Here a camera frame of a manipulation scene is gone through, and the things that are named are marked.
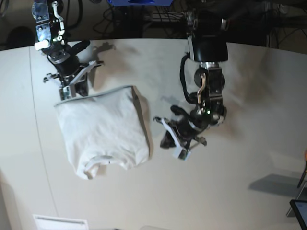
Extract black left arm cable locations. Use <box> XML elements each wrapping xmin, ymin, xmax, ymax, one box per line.
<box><xmin>179</xmin><ymin>54</ymin><xmax>200</xmax><ymax>104</ymax></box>

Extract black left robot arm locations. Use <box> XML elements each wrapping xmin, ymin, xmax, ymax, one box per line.
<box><xmin>155</xmin><ymin>9</ymin><xmax>229</xmax><ymax>149</ymax></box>

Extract white T-shirt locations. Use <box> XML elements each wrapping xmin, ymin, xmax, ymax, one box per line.
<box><xmin>54</xmin><ymin>86</ymin><xmax>150</xmax><ymax>180</ymax></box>

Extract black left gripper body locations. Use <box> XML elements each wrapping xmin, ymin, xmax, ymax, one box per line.
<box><xmin>170</xmin><ymin>105</ymin><xmax>211</xmax><ymax>141</ymax></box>

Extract white paper sheet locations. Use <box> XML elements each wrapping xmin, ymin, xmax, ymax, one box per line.
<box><xmin>33</xmin><ymin>215</ymin><xmax>89</xmax><ymax>230</ymax></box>

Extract blue box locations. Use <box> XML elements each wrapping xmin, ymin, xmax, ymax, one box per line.
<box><xmin>107</xmin><ymin>0</ymin><xmax>173</xmax><ymax>6</ymax></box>

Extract black tablet screen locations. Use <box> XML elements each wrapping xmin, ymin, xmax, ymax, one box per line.
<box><xmin>290</xmin><ymin>199</ymin><xmax>307</xmax><ymax>230</ymax></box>

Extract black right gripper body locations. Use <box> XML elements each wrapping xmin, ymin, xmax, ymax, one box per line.
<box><xmin>47</xmin><ymin>40</ymin><xmax>90</xmax><ymax>77</ymax></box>

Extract black tablet stand leg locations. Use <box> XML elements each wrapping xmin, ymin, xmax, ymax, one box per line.
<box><xmin>297</xmin><ymin>161</ymin><xmax>307</xmax><ymax>188</ymax></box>

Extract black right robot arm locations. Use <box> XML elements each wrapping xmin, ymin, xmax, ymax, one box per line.
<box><xmin>32</xmin><ymin>0</ymin><xmax>93</xmax><ymax>100</ymax></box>

